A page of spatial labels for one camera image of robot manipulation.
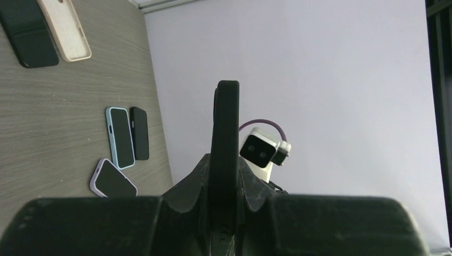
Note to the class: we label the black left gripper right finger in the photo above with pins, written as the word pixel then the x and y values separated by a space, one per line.
pixel 274 223

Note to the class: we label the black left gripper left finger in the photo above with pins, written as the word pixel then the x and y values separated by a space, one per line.
pixel 173 223

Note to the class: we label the light blue cased phone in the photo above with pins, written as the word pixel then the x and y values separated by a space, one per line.
pixel 120 137

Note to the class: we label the beige phone case with ring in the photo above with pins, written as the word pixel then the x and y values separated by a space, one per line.
pixel 66 29

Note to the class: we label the lilac cased phone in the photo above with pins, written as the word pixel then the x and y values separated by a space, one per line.
pixel 110 182

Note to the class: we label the black phone from case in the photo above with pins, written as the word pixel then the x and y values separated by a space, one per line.
pixel 26 29

